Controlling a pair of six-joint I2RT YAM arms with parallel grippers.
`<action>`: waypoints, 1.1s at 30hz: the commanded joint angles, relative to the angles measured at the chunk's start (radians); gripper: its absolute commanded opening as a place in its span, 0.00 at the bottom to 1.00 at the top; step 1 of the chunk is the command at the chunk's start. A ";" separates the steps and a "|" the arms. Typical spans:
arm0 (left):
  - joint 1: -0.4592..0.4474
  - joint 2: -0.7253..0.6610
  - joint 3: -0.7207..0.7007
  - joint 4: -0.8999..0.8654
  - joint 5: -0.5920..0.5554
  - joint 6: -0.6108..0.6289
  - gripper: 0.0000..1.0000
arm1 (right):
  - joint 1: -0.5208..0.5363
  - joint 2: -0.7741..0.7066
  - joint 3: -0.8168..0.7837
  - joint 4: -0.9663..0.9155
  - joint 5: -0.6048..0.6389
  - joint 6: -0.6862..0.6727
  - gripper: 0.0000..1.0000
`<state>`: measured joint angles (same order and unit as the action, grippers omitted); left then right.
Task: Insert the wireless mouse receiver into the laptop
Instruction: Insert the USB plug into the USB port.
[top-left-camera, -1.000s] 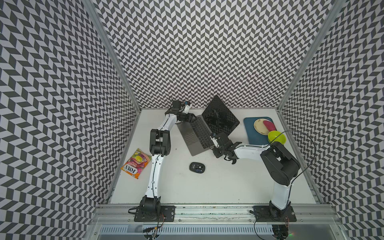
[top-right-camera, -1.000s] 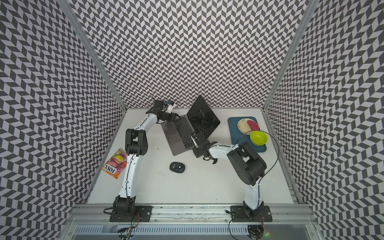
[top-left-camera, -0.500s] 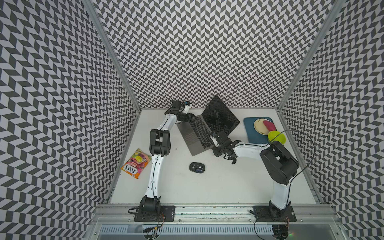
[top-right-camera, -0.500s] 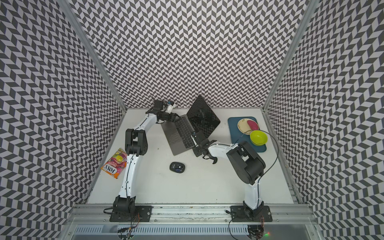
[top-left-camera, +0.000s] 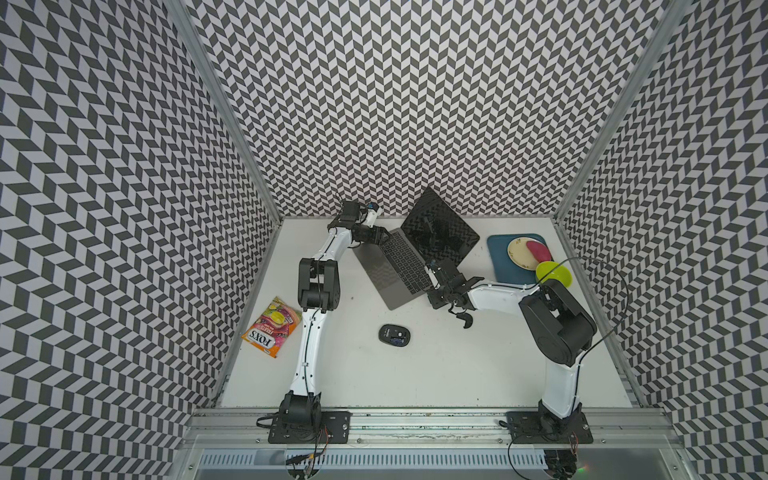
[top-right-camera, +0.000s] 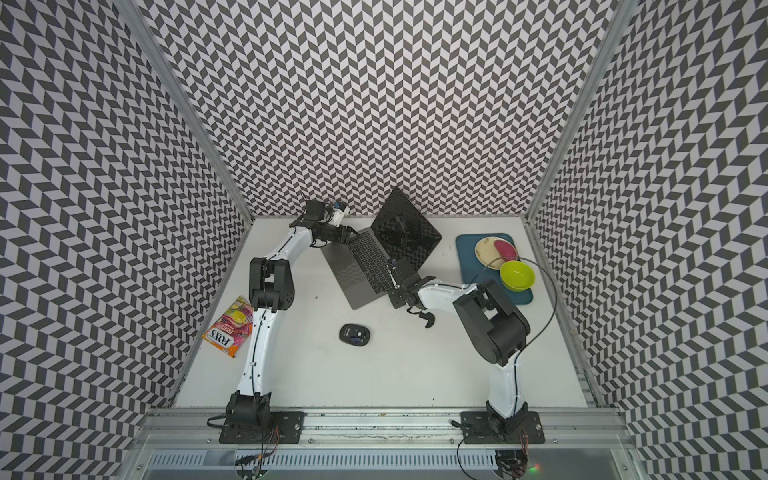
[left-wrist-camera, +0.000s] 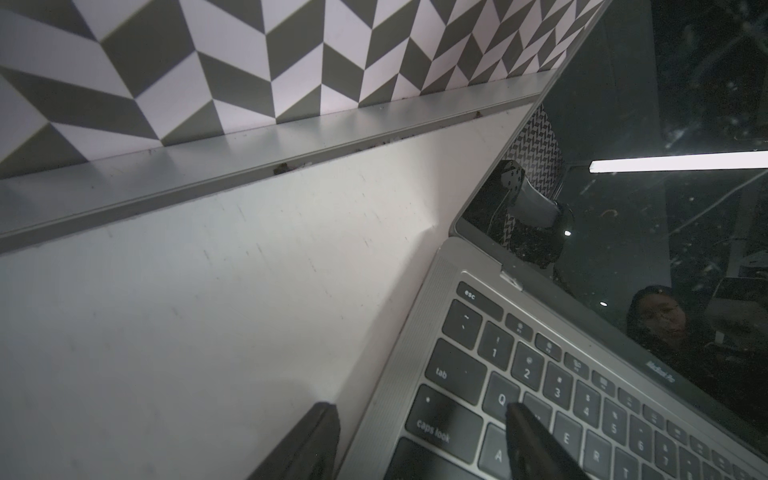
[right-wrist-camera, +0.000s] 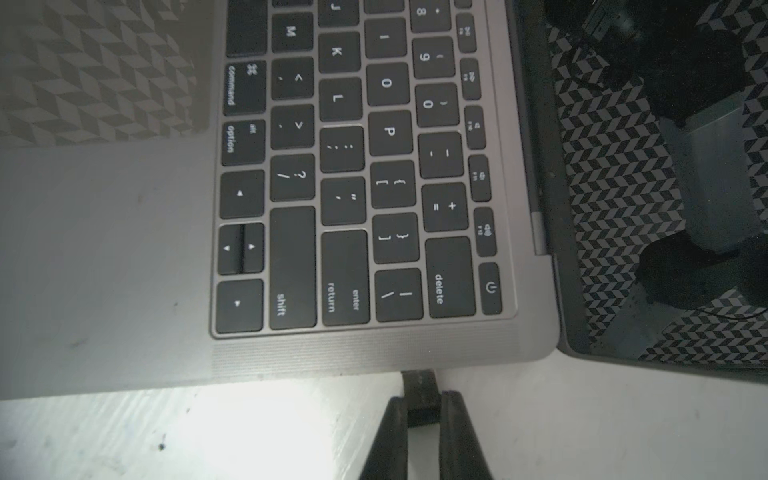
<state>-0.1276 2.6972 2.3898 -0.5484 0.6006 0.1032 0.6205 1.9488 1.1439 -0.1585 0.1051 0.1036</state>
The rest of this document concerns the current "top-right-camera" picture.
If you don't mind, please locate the black wireless mouse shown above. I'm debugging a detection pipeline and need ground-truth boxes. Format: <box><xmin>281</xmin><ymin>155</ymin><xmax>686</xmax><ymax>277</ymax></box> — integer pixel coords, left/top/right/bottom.
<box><xmin>339</xmin><ymin>323</ymin><xmax>371</xmax><ymax>347</ymax></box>

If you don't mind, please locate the aluminium front rail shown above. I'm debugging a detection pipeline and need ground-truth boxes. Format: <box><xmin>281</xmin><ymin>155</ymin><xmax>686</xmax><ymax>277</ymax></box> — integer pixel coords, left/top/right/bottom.
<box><xmin>132</xmin><ymin>408</ymin><xmax>634</xmax><ymax>449</ymax></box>

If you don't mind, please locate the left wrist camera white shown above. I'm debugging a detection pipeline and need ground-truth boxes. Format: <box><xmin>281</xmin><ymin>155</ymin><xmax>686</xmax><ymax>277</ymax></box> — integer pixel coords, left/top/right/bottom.
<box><xmin>326</xmin><ymin>201</ymin><xmax>349</xmax><ymax>227</ymax></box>

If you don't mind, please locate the grey laptop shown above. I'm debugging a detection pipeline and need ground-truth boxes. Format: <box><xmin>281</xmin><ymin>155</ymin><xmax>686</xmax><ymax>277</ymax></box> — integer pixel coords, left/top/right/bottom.
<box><xmin>321</xmin><ymin>187</ymin><xmax>442</xmax><ymax>310</ymax></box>

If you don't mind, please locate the teal tray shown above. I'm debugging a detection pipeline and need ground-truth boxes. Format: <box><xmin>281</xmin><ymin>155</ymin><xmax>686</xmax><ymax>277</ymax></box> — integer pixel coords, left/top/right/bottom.
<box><xmin>455</xmin><ymin>233</ymin><xmax>534</xmax><ymax>306</ymax></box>

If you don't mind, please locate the lime green bowl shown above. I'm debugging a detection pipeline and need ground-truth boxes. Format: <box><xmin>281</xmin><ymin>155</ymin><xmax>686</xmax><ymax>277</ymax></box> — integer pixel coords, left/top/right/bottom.
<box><xmin>499</xmin><ymin>261</ymin><xmax>536</xmax><ymax>292</ymax></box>

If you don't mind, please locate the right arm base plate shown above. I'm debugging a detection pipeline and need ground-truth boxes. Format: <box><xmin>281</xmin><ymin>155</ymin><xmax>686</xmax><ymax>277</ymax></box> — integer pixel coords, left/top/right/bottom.
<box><xmin>460</xmin><ymin>411</ymin><xmax>545</xmax><ymax>445</ymax></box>

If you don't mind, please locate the Fox's candy bag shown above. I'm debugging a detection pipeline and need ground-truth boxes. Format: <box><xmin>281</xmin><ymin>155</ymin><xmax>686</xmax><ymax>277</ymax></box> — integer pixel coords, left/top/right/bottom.
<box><xmin>202</xmin><ymin>296</ymin><xmax>254</xmax><ymax>358</ymax></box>

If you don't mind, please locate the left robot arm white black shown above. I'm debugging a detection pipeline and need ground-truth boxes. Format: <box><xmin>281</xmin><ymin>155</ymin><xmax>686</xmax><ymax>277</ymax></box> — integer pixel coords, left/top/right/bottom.
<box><xmin>224</xmin><ymin>200</ymin><xmax>357</xmax><ymax>435</ymax></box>

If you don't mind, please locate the beige plate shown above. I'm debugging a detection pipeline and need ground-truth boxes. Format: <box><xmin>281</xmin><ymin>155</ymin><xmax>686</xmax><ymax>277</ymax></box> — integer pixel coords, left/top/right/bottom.
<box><xmin>474</xmin><ymin>236</ymin><xmax>505</xmax><ymax>270</ymax></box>

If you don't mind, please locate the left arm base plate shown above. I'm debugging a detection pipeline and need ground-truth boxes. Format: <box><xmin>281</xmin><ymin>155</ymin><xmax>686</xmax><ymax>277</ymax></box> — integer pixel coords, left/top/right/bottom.
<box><xmin>218</xmin><ymin>411</ymin><xmax>305</xmax><ymax>445</ymax></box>

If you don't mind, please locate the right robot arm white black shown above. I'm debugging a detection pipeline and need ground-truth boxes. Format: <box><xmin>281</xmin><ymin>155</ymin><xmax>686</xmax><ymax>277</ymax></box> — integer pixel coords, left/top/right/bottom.
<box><xmin>387</xmin><ymin>260</ymin><xmax>531</xmax><ymax>442</ymax></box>

